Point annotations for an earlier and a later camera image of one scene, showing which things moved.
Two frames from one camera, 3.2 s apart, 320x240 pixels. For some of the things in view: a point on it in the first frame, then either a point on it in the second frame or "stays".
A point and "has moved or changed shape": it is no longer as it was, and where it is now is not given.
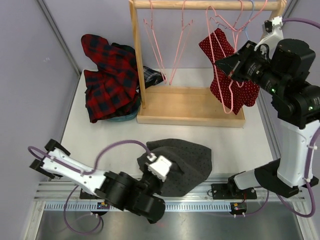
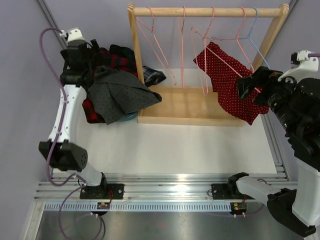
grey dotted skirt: [191, 164] → [115, 93]
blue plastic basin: [125, 118] stays
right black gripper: [236, 63] → [270, 80]
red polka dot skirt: [231, 93] has moved or changed shape
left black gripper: [160, 183] → [96, 57]
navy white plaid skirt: [151, 77] stays
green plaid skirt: [137, 100] → [123, 58]
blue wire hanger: [235, 29] → [248, 37]
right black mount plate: [221, 191] stays
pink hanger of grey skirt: [213, 60] → [193, 31]
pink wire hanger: [241, 28] → [236, 38]
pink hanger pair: [184, 31] → [181, 39]
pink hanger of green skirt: [152, 36] has moved or changed shape
